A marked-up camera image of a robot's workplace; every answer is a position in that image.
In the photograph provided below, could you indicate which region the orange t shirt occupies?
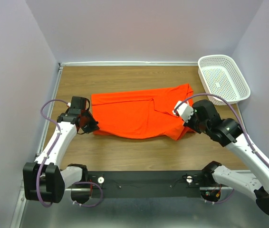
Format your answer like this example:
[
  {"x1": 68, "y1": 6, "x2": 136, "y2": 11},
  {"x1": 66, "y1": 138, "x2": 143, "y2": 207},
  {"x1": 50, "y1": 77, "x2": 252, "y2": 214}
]
[{"x1": 91, "y1": 84, "x2": 193, "y2": 141}]

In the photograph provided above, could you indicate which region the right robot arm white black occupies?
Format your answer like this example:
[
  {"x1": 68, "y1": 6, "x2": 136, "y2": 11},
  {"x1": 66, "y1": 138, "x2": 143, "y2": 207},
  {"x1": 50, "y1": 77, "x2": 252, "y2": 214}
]
[{"x1": 175, "y1": 100, "x2": 269, "y2": 215}]

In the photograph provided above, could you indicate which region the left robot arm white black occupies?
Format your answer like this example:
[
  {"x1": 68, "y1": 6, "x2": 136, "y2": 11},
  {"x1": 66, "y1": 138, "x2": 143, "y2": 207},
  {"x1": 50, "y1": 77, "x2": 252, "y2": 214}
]
[{"x1": 23, "y1": 96, "x2": 99, "y2": 208}]

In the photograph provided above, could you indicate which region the white perforated plastic basket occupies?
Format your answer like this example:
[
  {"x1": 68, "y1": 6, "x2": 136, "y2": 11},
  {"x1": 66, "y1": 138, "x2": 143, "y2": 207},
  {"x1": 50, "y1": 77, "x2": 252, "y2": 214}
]
[{"x1": 198, "y1": 55, "x2": 251, "y2": 105}]

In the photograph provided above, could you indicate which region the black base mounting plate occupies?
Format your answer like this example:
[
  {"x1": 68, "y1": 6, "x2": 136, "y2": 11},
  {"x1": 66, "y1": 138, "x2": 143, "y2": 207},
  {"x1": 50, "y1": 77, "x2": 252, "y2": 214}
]
[{"x1": 70, "y1": 171, "x2": 223, "y2": 205}]

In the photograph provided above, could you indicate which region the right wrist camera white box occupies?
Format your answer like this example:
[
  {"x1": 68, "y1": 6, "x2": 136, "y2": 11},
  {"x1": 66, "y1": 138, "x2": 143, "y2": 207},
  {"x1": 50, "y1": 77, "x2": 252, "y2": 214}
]
[{"x1": 173, "y1": 101, "x2": 194, "y2": 123}]

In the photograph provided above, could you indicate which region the aluminium frame rail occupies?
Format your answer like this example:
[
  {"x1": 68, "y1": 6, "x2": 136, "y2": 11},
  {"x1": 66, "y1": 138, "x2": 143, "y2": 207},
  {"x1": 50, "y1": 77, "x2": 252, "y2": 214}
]
[{"x1": 10, "y1": 186, "x2": 269, "y2": 228}]

